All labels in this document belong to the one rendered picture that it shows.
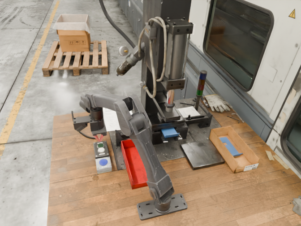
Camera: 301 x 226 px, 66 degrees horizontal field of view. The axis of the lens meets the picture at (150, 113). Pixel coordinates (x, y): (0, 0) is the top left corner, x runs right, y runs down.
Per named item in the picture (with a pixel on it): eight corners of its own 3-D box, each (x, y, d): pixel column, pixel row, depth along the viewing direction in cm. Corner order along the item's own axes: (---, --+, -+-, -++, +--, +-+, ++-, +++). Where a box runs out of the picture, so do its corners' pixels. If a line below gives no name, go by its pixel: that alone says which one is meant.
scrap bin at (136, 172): (131, 189, 100) (131, 180, 96) (121, 149, 119) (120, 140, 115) (158, 184, 103) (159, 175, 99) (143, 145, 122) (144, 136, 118)
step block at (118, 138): (116, 146, 120) (115, 133, 115) (115, 142, 123) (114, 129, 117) (128, 144, 122) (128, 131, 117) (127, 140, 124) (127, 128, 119)
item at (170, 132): (165, 140, 114) (166, 135, 112) (156, 120, 125) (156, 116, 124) (178, 137, 115) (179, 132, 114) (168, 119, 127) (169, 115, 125)
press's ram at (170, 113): (151, 136, 117) (155, 84, 99) (139, 107, 137) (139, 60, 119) (184, 131, 122) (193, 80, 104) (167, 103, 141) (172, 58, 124)
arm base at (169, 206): (136, 193, 89) (140, 209, 84) (183, 182, 94) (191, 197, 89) (135, 205, 94) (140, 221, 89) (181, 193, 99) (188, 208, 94)
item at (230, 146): (229, 159, 116) (230, 155, 114) (214, 139, 128) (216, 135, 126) (241, 157, 117) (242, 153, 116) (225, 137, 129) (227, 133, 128)
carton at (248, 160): (233, 174, 110) (238, 163, 105) (208, 139, 129) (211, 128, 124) (255, 169, 113) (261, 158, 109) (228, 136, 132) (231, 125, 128)
